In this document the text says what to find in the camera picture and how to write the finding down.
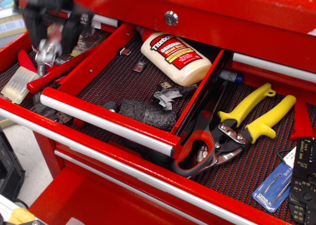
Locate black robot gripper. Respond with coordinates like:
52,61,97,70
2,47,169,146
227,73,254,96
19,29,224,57
14,0,94,54

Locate silver metal box cutter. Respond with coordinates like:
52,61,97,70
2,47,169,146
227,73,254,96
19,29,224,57
36,24,63,66

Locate small red open drawer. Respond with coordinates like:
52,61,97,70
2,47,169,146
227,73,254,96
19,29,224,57
40,24,223,158

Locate wide red open drawer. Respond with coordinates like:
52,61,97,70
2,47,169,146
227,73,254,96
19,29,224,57
0,14,316,225

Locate white Markers label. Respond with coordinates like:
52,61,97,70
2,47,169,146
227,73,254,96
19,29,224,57
80,13,101,29

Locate dark packaged card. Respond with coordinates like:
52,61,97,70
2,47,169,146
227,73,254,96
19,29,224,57
70,28,111,57

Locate clear plastic bit case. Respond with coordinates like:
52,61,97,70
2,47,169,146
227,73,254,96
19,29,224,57
1,66,40,104

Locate brown electrical plug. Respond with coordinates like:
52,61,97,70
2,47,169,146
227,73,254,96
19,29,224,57
55,111,73,125

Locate small metal connector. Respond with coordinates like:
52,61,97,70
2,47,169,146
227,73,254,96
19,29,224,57
133,61,147,73

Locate black rubber foot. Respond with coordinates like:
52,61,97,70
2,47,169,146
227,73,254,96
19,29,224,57
102,101,119,113

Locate silver chest lock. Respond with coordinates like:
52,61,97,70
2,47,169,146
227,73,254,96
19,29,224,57
164,10,179,26

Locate small usb dongle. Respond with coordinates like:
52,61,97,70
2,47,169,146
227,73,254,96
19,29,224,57
157,82,172,91

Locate Titebond wood glue bottle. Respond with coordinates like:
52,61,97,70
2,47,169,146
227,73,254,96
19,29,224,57
136,26,212,87

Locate black foam block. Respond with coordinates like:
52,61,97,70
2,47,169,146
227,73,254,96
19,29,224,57
119,99,178,132

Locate crumpled grey tape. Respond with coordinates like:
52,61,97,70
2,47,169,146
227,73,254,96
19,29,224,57
153,84,198,111

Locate red metal tool chest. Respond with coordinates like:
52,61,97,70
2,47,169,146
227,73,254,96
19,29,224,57
0,0,316,225

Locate black crate on floor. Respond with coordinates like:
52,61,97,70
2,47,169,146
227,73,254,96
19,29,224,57
0,128,25,201

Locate blue capped marker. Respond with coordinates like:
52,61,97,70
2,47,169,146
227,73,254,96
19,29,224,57
219,70,243,84

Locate black hex key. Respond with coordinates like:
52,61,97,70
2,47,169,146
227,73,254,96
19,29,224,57
277,148,292,165

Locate red plastic piece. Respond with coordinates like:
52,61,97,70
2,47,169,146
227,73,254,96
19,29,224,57
290,97,316,141

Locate blue drill bit package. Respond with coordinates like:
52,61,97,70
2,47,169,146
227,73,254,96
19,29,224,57
252,147,296,213

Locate small red handled cutters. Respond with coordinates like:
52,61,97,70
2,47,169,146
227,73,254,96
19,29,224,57
32,47,67,77

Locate red handled pliers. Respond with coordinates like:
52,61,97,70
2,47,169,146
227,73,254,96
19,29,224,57
26,47,97,94

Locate red black handled scissors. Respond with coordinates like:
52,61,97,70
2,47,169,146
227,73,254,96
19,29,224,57
171,110,215,178

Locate yellow handled tin snips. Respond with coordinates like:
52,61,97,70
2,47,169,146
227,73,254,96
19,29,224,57
197,83,296,170

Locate black wire stripper tool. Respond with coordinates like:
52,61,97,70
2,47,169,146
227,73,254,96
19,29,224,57
288,137,316,225

